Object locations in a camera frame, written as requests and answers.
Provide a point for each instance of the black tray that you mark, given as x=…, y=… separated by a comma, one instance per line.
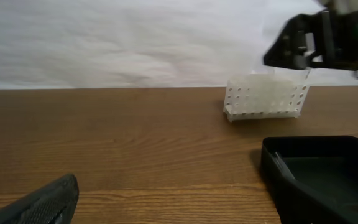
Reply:
x=322, y=149

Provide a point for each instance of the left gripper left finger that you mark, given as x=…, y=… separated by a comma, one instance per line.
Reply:
x=39, y=205

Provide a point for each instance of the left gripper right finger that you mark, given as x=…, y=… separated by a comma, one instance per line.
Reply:
x=315, y=208

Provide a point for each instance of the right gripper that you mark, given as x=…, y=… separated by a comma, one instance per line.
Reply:
x=326, y=40

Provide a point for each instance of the white test tube rack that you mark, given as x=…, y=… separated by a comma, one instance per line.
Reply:
x=263, y=99

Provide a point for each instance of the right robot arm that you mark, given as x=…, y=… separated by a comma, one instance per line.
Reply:
x=356, y=40

